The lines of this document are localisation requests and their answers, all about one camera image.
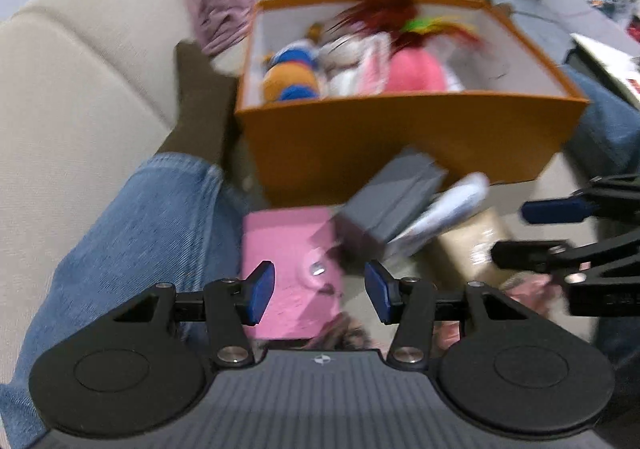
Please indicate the orange plush toy blue jacket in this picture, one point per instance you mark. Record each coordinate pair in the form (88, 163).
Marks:
(290, 74)

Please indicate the person's left leg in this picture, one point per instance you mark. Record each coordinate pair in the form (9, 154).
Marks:
(125, 239)

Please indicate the beige sofa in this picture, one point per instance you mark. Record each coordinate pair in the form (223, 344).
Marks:
(75, 79)

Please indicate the brown card box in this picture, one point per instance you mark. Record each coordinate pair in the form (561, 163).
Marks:
(475, 244)

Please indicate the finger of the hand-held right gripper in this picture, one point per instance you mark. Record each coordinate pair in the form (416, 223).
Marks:
(555, 211)
(530, 254)

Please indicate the person's right leg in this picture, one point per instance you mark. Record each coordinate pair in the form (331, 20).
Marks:
(600, 129)

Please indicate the marble coffee table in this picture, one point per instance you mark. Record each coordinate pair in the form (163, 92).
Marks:
(610, 64)

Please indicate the pink round plush toy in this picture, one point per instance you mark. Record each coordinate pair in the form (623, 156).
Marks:
(417, 71)

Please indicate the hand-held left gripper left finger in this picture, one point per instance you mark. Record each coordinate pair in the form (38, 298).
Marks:
(260, 291)

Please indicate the orange cardboard box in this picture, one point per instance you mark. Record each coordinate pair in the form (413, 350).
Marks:
(375, 144)

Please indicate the white tissue packet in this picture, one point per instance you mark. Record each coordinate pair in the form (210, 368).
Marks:
(450, 209)

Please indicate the grey case box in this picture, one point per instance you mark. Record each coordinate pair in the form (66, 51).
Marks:
(390, 199)

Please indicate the pink patterned cloth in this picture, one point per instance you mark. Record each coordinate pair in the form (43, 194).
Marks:
(530, 296)

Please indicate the person's leg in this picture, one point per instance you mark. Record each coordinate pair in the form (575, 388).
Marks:
(600, 129)
(125, 239)

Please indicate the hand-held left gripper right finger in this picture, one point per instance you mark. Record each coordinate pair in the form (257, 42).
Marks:
(380, 291)

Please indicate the cream crochet animal toy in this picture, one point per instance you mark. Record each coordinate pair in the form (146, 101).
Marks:
(350, 64)

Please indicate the white low cabinet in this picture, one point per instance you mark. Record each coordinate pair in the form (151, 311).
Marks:
(565, 4)

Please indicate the pink wallet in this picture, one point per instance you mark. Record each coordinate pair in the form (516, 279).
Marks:
(285, 279)

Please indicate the red yellow feather toy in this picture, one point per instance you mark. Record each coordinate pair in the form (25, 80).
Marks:
(385, 11)

